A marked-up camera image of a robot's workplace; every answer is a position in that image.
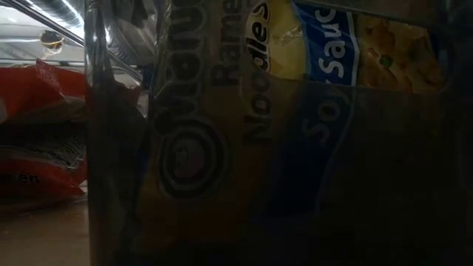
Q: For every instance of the blue Maruchan noodle pack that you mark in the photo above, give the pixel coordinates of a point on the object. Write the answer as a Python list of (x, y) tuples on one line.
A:
[(329, 51)]

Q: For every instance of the orange Maruchan noodle pack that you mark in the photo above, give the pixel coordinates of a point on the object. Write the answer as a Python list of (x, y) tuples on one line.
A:
[(40, 177), (26, 88)]

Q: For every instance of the dark smoked plastic bin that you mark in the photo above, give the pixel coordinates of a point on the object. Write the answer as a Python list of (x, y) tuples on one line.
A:
[(369, 166)]

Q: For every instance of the clear plastic bin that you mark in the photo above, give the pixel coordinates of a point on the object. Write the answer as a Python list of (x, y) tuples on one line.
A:
[(55, 29)]

